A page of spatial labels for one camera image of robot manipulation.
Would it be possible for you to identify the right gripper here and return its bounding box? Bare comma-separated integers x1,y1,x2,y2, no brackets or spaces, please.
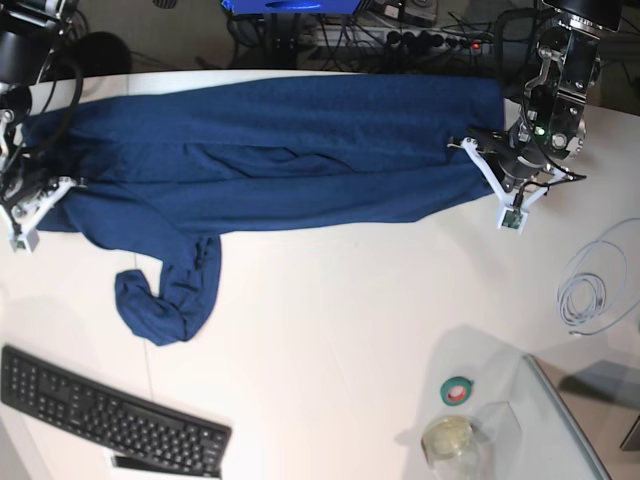
1,154,61,210

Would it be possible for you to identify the coiled white cable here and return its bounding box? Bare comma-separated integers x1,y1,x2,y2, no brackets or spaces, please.
556,217,640,337

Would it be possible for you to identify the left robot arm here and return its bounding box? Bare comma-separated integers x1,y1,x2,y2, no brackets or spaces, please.
465,1,622,194

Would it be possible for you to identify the clear glass jar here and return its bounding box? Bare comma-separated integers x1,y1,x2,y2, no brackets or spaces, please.
421,416,482,480

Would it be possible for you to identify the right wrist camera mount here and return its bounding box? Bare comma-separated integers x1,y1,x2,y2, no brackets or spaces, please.
1,176,86,254

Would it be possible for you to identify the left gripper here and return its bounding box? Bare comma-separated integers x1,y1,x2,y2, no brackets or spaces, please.
467,124,548,193

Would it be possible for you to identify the green electrical tape roll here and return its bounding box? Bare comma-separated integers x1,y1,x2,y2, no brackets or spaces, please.
439,376,474,406

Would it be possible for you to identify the dark blue t-shirt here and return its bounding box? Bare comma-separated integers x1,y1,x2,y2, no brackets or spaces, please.
39,75,504,346

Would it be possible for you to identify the black computer keyboard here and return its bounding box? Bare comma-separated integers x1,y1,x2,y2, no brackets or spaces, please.
1,345,232,478

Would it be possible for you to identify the blue box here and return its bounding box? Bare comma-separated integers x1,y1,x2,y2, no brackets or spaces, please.
221,0,360,15

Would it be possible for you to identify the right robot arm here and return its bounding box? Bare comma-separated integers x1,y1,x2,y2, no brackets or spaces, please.
1,1,84,209

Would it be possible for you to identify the black power strip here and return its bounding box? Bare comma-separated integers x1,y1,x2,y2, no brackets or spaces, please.
383,29,492,56

